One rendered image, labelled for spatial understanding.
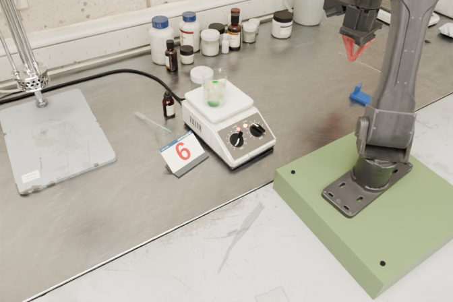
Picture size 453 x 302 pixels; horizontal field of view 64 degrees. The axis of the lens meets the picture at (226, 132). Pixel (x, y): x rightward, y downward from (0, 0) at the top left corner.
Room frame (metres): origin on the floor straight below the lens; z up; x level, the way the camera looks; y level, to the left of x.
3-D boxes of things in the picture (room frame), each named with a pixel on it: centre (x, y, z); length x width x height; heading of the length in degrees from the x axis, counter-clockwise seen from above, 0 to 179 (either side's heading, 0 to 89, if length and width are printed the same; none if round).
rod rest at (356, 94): (0.79, -0.38, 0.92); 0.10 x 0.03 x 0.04; 46
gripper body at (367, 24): (0.85, -0.32, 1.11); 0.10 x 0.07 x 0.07; 136
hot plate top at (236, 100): (0.67, 0.02, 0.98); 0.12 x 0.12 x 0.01; 39
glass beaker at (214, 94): (0.65, 0.03, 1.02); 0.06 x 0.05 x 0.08; 152
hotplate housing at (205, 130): (0.65, 0.00, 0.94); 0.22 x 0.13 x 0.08; 39
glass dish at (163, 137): (0.61, 0.14, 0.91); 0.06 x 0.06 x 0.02
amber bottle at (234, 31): (1.06, -0.01, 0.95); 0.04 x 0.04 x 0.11
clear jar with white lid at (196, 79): (0.78, 0.07, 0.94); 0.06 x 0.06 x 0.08
